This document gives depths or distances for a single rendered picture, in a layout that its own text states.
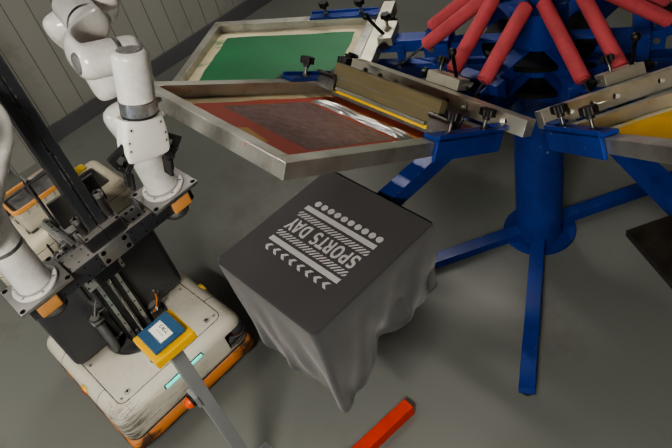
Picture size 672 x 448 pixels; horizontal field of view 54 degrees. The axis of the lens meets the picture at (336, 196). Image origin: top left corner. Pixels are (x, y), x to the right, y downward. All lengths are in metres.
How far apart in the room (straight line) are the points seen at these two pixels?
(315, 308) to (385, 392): 0.99
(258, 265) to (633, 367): 1.51
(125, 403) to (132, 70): 1.64
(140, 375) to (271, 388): 0.53
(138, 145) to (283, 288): 0.66
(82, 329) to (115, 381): 0.24
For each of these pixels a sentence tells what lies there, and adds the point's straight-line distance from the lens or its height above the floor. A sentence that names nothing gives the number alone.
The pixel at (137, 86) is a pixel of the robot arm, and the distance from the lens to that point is 1.35.
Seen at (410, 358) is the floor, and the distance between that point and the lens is 2.77.
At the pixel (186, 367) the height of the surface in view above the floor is 0.81.
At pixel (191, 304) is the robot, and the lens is 2.87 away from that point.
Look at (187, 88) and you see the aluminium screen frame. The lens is 1.77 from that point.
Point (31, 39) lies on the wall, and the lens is 4.65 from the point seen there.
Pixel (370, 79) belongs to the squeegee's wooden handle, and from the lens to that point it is 1.92.
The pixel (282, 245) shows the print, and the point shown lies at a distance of 1.96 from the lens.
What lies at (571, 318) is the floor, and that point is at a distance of 2.86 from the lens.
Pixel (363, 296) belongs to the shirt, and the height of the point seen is 0.93.
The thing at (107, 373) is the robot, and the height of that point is 0.28.
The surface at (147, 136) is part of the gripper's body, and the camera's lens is 1.41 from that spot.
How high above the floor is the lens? 2.32
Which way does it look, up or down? 42 degrees down
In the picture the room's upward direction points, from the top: 16 degrees counter-clockwise
